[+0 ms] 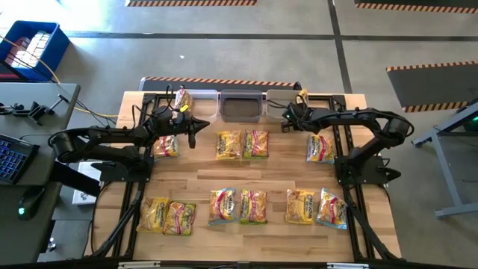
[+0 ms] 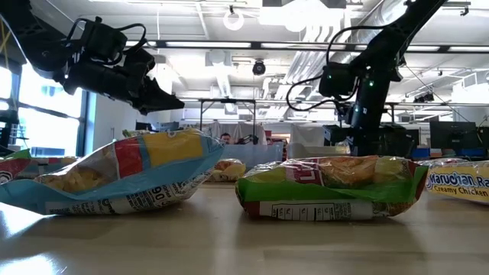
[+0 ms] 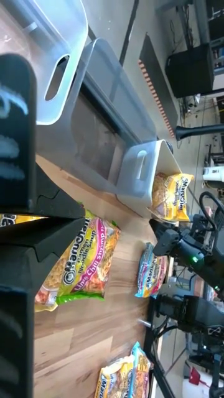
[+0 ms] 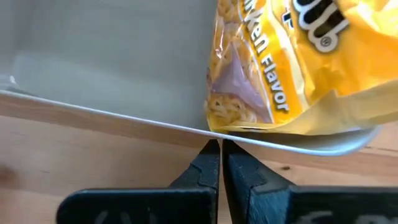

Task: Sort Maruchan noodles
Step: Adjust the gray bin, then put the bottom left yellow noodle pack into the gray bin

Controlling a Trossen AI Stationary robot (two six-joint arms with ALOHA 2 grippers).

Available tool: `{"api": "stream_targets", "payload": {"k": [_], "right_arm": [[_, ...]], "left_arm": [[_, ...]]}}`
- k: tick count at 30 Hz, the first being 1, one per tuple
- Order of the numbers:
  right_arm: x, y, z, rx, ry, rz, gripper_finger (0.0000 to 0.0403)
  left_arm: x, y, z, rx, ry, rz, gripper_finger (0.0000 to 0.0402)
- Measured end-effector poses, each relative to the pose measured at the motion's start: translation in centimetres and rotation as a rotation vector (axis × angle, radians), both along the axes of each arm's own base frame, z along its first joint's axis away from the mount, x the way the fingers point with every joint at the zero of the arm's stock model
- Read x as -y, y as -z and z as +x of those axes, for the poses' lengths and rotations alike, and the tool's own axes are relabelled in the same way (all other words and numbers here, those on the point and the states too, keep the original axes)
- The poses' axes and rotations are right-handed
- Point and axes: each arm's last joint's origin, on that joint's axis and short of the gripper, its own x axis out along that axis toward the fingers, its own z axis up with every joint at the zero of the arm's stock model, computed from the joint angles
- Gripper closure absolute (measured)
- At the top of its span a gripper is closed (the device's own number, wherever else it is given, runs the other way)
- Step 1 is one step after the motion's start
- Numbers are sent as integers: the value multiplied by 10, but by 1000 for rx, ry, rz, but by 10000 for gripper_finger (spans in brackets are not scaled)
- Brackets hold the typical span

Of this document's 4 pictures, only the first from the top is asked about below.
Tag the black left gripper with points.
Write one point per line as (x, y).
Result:
(175, 123)

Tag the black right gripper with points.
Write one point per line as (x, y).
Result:
(307, 117)

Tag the beige plastic bin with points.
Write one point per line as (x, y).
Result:
(274, 106)

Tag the clear plastic bin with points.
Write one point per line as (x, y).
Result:
(205, 104)

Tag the yellow Maruchan noodle pack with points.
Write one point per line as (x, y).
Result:
(153, 214)
(228, 145)
(300, 206)
(303, 93)

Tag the blue Maruchan noodle pack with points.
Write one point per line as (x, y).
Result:
(332, 209)
(320, 148)
(222, 206)
(167, 147)

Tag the smoky grey plastic bin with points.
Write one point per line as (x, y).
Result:
(241, 108)

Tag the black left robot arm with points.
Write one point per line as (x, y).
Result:
(112, 134)

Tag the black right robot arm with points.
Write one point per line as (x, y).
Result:
(354, 114)

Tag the yellow tape tag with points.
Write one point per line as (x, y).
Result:
(183, 108)

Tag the black hazard-striped floor mat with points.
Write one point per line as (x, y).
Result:
(429, 8)
(224, 85)
(429, 87)
(186, 3)

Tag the white cardboard box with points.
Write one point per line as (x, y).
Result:
(84, 198)

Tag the black desk clamp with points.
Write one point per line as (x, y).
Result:
(37, 111)

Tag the blue plastic crate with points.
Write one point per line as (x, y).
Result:
(56, 48)

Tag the grey metal stand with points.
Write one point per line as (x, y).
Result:
(449, 175)

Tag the black computer mouse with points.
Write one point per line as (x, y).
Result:
(31, 201)

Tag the black backlit keyboard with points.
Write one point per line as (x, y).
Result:
(15, 160)

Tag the pale block stack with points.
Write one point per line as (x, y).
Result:
(31, 46)

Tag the small metal knob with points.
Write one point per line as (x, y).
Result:
(51, 245)

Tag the grey desk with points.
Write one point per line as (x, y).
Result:
(22, 239)

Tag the white bracket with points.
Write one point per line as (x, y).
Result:
(347, 266)
(138, 265)

